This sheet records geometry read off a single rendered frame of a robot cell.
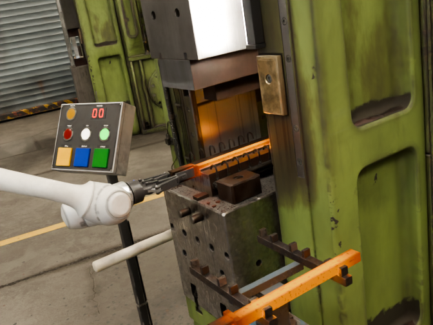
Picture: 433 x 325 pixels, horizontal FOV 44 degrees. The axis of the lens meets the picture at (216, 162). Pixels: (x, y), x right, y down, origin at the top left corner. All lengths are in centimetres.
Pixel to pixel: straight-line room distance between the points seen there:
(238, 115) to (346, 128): 68
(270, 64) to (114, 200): 57
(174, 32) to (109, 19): 488
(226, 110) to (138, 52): 445
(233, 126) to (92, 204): 82
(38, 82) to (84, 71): 288
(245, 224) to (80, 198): 53
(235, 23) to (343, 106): 43
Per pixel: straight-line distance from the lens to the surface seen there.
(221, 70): 170
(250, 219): 168
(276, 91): 153
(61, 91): 964
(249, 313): 108
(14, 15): 950
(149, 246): 218
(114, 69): 657
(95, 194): 144
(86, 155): 215
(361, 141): 156
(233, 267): 169
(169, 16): 169
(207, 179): 174
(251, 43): 154
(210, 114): 201
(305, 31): 144
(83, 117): 221
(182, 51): 166
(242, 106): 209
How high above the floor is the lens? 156
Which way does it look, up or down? 18 degrees down
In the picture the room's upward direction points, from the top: 9 degrees counter-clockwise
